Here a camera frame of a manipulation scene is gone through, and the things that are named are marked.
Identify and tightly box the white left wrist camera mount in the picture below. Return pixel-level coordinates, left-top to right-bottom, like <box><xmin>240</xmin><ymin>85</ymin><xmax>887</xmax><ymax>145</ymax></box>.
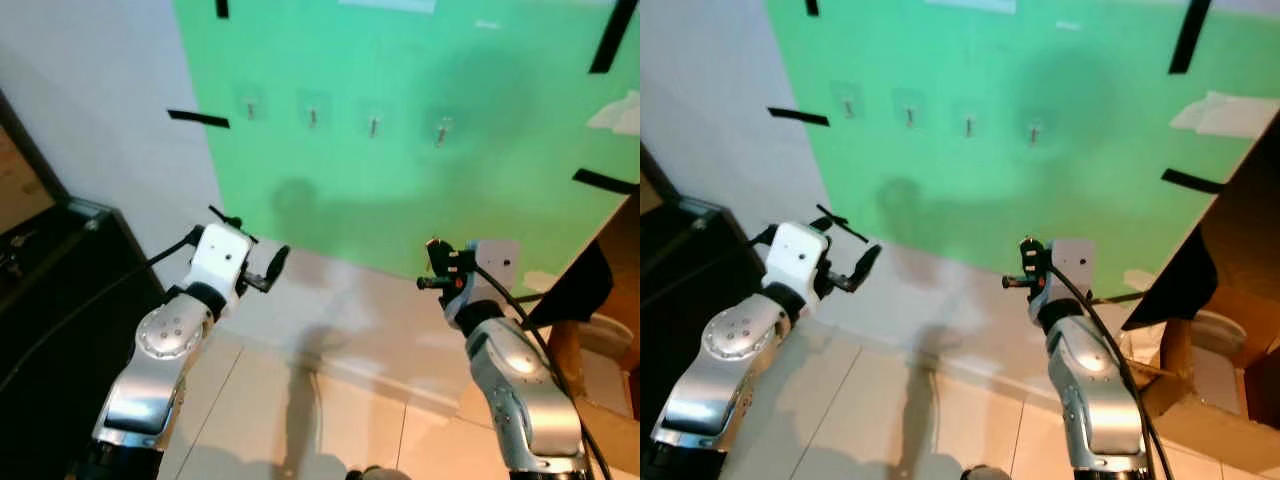
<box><xmin>764</xmin><ymin>221</ymin><xmax>832</xmax><ymax>303</ymax></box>
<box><xmin>187</xmin><ymin>222</ymin><xmax>254</xmax><ymax>303</ymax></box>

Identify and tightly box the white round bowl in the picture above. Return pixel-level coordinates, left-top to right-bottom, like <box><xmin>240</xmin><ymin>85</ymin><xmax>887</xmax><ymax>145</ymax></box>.
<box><xmin>578</xmin><ymin>315</ymin><xmax>637</xmax><ymax>367</ymax></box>
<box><xmin>1185</xmin><ymin>310</ymin><xmax>1247</xmax><ymax>363</ymax></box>

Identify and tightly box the green wall sheet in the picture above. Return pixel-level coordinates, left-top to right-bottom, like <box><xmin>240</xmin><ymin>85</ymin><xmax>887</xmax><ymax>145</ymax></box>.
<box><xmin>172</xmin><ymin>0</ymin><xmax>641</xmax><ymax>301</ymax></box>
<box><xmin>765</xmin><ymin>0</ymin><xmax>1280</xmax><ymax>301</ymax></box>

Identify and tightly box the brown cardboard box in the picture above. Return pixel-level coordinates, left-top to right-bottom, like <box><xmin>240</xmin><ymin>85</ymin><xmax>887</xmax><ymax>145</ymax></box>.
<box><xmin>1120</xmin><ymin>120</ymin><xmax>1280</xmax><ymax>471</ymax></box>
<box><xmin>520</xmin><ymin>195</ymin><xmax>641</xmax><ymax>446</ymax></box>

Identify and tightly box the long black tape strip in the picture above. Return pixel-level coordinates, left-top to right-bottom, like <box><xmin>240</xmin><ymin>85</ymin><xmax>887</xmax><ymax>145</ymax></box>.
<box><xmin>1169</xmin><ymin>0</ymin><xmax>1212</xmax><ymax>75</ymax></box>
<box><xmin>589</xmin><ymin>0</ymin><xmax>639</xmax><ymax>74</ymax></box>

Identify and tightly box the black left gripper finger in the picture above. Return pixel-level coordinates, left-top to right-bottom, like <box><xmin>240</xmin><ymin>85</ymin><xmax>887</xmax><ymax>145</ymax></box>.
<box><xmin>815</xmin><ymin>204</ymin><xmax>869</xmax><ymax>244</ymax></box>
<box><xmin>845</xmin><ymin>245</ymin><xmax>883</xmax><ymax>293</ymax></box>
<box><xmin>208</xmin><ymin>205</ymin><xmax>259</xmax><ymax>244</ymax></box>
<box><xmin>262</xmin><ymin>245</ymin><xmax>291</xmax><ymax>293</ymax></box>

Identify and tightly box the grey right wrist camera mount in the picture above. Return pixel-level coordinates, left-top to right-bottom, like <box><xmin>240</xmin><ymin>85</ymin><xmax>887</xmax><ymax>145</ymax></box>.
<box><xmin>468</xmin><ymin>239</ymin><xmax>521</xmax><ymax>303</ymax></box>
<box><xmin>1046</xmin><ymin>237</ymin><xmax>1097</xmax><ymax>297</ymax></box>

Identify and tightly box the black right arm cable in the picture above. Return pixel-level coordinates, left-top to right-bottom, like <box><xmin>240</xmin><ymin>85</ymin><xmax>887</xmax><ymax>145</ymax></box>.
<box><xmin>1050</xmin><ymin>264</ymin><xmax>1177</xmax><ymax>480</ymax></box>
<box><xmin>474</xmin><ymin>264</ymin><xmax>613</xmax><ymax>480</ymax></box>

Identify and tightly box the black flat panel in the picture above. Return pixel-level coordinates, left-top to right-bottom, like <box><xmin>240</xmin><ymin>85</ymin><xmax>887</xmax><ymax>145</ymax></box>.
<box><xmin>1122</xmin><ymin>228</ymin><xmax>1217</xmax><ymax>332</ymax></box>

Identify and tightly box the crumpled white paper piece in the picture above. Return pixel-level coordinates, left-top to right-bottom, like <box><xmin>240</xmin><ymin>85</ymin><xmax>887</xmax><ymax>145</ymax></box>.
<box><xmin>1170</xmin><ymin>92</ymin><xmax>1280</xmax><ymax>139</ymax></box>
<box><xmin>587</xmin><ymin>90</ymin><xmax>641</xmax><ymax>136</ymax></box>

